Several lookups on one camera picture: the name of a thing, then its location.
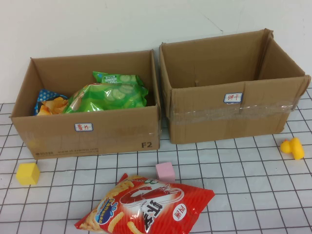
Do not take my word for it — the small green chips bag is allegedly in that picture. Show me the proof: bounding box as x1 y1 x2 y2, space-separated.
92 70 146 86

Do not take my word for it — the yellow rubber duck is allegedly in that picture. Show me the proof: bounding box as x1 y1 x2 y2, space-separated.
279 137 305 160

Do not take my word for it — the large green chips bag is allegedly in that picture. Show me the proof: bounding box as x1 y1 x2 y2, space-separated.
62 82 149 114

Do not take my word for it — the cardboard box printed F2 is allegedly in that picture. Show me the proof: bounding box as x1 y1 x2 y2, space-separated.
9 50 162 160

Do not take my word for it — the pink foam cube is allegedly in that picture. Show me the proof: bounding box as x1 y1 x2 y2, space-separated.
155 163 176 182

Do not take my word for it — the red shrimp snack bag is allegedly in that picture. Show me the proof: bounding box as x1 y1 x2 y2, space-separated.
74 173 215 234

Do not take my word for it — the taped cardboard box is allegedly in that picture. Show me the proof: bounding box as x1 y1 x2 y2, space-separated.
158 28 312 144

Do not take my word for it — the yellow foam cube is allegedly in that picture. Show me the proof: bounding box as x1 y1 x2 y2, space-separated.
16 162 41 186

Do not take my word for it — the white label red chips writing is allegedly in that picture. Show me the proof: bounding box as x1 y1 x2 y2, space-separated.
74 122 94 133

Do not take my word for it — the blue polka dot chips bag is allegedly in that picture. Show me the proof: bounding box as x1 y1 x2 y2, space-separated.
33 89 70 117

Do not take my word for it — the white label red biscuit writing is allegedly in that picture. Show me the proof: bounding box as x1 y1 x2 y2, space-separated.
223 92 244 105

